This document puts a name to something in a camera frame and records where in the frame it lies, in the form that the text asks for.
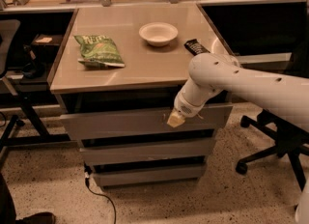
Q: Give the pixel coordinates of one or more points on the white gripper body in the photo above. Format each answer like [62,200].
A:
[185,109]

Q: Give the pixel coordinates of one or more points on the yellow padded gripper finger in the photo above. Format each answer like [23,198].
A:
[176,118]

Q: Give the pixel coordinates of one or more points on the grey top drawer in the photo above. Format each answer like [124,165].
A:
[140,122]

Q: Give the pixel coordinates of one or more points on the grey drawer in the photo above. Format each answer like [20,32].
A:
[148,151]
[140,122]
[160,174]

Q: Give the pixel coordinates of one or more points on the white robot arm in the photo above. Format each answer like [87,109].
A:
[283,98]

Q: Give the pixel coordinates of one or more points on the grey middle drawer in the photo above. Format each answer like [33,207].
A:
[148,151]

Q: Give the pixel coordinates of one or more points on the grey bottom drawer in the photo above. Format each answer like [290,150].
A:
[160,174]

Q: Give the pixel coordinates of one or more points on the grey drawer cabinet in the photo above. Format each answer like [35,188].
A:
[150,78]

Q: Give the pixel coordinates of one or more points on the black snack bar wrapper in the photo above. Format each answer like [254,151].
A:
[195,48]

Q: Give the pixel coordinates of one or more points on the white bowl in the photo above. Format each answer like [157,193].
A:
[158,34]

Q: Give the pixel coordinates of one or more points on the green chip bag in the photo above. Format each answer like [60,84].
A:
[98,51]

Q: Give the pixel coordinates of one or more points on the black office chair right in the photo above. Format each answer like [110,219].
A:
[288,139]

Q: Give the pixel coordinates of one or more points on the black box under bench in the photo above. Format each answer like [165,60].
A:
[46,46]

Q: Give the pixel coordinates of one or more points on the grey office chair left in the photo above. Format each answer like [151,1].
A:
[8,28]

